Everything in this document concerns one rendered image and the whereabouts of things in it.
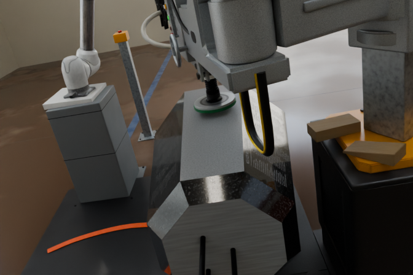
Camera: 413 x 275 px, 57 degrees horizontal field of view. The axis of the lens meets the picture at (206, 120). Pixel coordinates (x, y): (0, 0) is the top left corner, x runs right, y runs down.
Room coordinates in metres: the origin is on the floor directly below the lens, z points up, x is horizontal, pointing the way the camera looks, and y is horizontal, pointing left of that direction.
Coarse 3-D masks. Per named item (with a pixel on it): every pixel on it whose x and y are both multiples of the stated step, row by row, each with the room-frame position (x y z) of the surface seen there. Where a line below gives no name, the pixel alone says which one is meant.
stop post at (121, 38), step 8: (120, 32) 3.62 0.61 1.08; (120, 40) 3.58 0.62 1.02; (120, 48) 3.60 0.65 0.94; (128, 48) 3.62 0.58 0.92; (128, 56) 3.59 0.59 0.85; (128, 64) 3.60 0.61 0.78; (128, 72) 3.60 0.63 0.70; (128, 80) 3.60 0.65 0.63; (136, 80) 3.60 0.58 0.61; (136, 88) 3.59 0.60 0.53; (136, 96) 3.60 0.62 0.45; (136, 104) 3.60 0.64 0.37; (144, 104) 3.66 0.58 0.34; (144, 112) 3.59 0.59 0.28; (144, 120) 3.60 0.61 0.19; (144, 128) 3.60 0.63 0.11; (144, 136) 3.60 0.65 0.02; (152, 136) 3.58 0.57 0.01
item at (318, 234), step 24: (312, 120) 1.72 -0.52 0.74; (312, 144) 1.70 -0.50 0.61; (336, 144) 1.44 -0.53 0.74; (336, 168) 1.31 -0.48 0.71; (408, 168) 1.17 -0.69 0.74; (336, 192) 1.36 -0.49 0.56; (360, 192) 1.13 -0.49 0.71; (384, 192) 1.13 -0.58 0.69; (408, 192) 1.12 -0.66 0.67; (336, 216) 1.38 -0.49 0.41; (360, 216) 1.13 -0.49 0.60; (384, 216) 1.13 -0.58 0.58; (408, 216) 1.12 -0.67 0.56; (336, 240) 1.41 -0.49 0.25; (360, 240) 1.13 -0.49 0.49; (384, 240) 1.13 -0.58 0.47; (408, 240) 1.12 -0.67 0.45; (336, 264) 1.41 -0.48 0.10; (360, 264) 1.13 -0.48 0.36; (384, 264) 1.13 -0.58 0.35; (408, 264) 1.12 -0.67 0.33
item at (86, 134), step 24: (72, 120) 2.57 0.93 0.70; (96, 120) 2.55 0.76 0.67; (120, 120) 2.84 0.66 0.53; (72, 144) 2.57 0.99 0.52; (96, 144) 2.55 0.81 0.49; (120, 144) 2.69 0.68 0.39; (72, 168) 2.58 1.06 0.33; (96, 168) 2.56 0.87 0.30; (120, 168) 2.55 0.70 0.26; (144, 168) 2.94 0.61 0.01; (96, 192) 2.57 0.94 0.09; (120, 192) 2.55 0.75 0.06
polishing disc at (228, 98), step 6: (204, 96) 1.92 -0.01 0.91; (222, 96) 1.86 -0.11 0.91; (228, 96) 1.85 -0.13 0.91; (234, 96) 1.83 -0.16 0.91; (198, 102) 1.86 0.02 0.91; (204, 102) 1.84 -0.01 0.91; (222, 102) 1.79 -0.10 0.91; (228, 102) 1.77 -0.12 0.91; (198, 108) 1.79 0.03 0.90; (204, 108) 1.76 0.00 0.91; (210, 108) 1.74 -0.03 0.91; (216, 108) 1.74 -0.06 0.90
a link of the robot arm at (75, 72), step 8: (72, 56) 2.77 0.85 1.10; (64, 64) 2.71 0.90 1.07; (72, 64) 2.70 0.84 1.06; (80, 64) 2.73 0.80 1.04; (64, 72) 2.70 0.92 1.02; (72, 72) 2.69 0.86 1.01; (80, 72) 2.71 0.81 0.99; (88, 72) 2.80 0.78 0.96; (72, 80) 2.68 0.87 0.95; (80, 80) 2.70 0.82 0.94; (72, 88) 2.69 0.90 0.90
